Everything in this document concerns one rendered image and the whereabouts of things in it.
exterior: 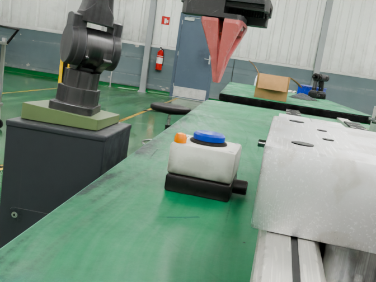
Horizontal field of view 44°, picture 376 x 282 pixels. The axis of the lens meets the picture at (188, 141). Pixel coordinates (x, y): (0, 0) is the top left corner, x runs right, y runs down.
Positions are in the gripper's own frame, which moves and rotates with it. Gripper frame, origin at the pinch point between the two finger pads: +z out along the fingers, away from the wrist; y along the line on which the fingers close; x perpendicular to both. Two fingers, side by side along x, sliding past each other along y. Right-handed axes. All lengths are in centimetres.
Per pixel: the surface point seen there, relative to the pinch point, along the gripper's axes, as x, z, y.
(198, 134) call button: -1.3, 7.3, -0.9
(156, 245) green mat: -20.2, 14.5, 0.4
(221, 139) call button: -0.8, 7.5, 1.8
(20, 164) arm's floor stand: 21.5, 22.8, -38.7
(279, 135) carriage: -31.5, 2.0, 9.1
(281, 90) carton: 231, 7, 2
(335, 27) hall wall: 1131, -136, 79
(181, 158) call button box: -3.8, 10.2, -2.2
